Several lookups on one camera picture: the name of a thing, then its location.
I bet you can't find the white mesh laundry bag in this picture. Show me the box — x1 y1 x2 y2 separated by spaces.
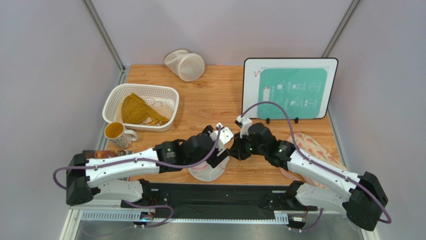
188 156 230 182

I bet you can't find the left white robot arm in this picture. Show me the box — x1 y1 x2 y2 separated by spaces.
65 124 234 206

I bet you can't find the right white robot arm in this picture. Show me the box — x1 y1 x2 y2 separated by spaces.
229 118 389 231

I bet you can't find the beige mesh laundry bag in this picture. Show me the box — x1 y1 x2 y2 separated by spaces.
163 49 206 82

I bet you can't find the floral pink cloth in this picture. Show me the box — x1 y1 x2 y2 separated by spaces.
280 133 348 189

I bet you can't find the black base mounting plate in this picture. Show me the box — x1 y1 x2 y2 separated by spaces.
134 179 318 213

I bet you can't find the white plastic basket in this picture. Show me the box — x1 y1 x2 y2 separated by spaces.
102 83 180 132

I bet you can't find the whiteboard with teal sheet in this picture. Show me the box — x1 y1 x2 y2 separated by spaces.
241 57 339 120

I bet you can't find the mustard yellow cloth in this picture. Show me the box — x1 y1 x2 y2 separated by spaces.
121 93 170 126

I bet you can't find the patterned ceramic mug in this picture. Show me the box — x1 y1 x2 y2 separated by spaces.
104 121 139 150

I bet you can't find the dark brown book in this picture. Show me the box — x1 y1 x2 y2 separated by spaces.
82 150 134 159

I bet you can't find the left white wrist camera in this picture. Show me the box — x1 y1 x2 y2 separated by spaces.
215 122 234 148

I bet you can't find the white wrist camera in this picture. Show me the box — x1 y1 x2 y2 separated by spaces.
215 122 234 148
235 115 253 138

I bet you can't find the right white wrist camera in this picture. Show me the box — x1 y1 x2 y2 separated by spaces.
235 115 253 138

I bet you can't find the aluminium slotted rail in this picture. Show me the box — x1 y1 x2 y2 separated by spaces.
70 200 289 225

